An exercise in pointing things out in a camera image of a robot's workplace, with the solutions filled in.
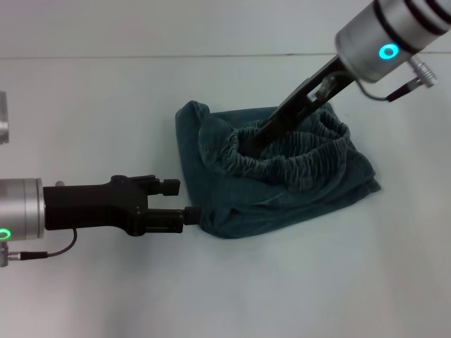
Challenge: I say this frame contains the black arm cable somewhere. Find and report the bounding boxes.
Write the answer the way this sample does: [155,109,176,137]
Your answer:
[358,79,424,104]
[6,228,79,262]

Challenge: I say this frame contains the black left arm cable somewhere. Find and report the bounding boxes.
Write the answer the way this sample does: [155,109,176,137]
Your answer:
[6,228,79,262]

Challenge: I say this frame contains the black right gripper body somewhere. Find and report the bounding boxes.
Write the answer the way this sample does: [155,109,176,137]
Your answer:
[278,55,361,123]

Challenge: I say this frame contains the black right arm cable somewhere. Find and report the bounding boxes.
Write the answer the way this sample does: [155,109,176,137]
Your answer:
[358,79,424,104]

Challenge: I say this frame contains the blue denim shorts with print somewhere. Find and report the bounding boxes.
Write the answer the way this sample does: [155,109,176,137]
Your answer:
[175,100,383,242]

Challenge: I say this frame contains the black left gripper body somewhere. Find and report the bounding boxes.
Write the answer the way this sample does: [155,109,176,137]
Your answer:
[42,173,162,238]

